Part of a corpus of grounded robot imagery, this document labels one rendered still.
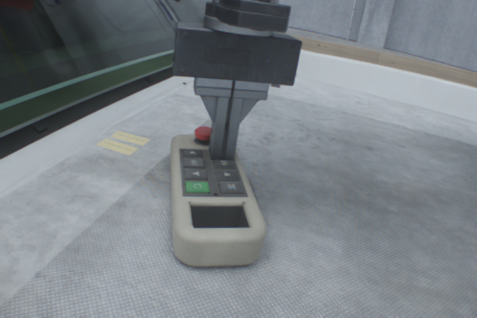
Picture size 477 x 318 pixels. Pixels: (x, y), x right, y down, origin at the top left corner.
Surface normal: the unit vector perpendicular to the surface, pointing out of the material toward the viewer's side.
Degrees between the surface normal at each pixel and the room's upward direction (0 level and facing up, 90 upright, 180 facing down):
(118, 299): 0
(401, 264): 0
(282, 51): 90
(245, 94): 90
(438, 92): 90
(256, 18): 90
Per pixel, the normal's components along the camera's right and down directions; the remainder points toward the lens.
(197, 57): 0.18, 0.43
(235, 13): -0.83, 0.12
